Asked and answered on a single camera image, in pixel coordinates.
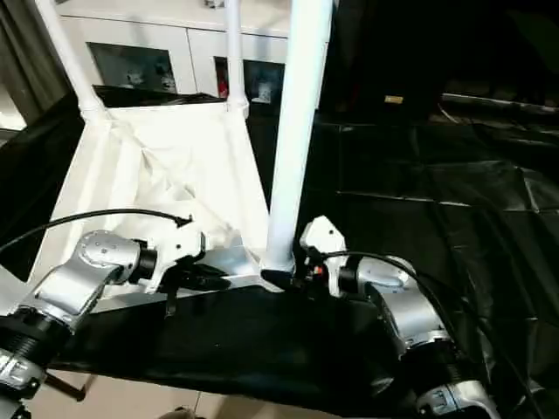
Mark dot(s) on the white plastic table top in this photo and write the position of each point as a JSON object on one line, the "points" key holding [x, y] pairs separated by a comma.
{"points": [[153, 174]]}

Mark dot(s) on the white plastic table leg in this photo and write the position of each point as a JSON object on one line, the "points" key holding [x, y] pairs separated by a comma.
{"points": [[301, 131], [65, 57], [236, 57]]}

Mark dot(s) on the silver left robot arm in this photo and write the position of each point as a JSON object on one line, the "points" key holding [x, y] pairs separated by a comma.
{"points": [[87, 262]]}

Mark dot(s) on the dark shoe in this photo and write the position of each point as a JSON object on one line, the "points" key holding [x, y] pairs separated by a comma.
{"points": [[179, 412]]}

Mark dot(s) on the black work mat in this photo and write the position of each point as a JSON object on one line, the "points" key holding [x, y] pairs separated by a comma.
{"points": [[436, 196]]}

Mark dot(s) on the small yellow label tag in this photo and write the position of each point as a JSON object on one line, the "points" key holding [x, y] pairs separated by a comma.
{"points": [[393, 99]]}

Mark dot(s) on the red white bottle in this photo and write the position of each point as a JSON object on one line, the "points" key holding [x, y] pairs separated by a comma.
{"points": [[223, 83]]}

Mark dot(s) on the white glass door cabinet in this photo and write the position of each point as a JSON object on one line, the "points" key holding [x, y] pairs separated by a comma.
{"points": [[131, 30]]}

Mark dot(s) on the grey curtain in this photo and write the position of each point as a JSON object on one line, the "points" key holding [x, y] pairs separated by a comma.
{"points": [[26, 57]]}

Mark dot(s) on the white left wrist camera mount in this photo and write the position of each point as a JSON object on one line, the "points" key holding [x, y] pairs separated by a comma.
{"points": [[183, 244]]}

